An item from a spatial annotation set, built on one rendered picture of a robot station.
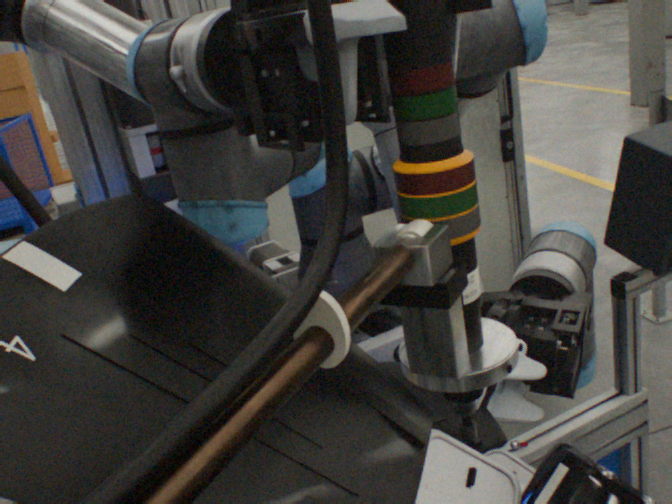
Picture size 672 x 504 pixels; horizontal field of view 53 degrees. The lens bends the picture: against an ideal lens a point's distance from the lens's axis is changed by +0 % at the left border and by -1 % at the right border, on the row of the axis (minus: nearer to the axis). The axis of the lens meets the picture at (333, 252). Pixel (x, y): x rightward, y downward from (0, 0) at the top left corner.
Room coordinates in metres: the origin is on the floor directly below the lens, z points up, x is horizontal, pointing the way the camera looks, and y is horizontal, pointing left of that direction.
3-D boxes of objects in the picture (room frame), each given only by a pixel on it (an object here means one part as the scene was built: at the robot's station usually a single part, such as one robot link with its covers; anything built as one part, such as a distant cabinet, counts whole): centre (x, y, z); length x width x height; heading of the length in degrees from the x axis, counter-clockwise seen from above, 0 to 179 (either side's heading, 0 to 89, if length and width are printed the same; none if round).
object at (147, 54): (0.59, 0.09, 1.48); 0.11 x 0.08 x 0.09; 32
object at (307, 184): (1.14, -0.01, 1.20); 0.13 x 0.12 x 0.14; 105
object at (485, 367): (0.34, -0.06, 1.35); 0.09 x 0.07 x 0.10; 147
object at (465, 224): (0.35, -0.06, 1.39); 0.04 x 0.04 x 0.01
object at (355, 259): (1.13, 0.00, 1.09); 0.15 x 0.15 x 0.10
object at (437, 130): (0.35, -0.06, 1.44); 0.03 x 0.03 x 0.01
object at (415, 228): (0.32, -0.04, 1.39); 0.02 x 0.02 x 0.02; 57
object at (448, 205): (0.35, -0.06, 1.40); 0.04 x 0.04 x 0.01
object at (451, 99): (0.35, -0.06, 1.45); 0.03 x 0.03 x 0.01
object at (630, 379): (0.89, -0.42, 0.96); 0.03 x 0.03 x 0.20; 22
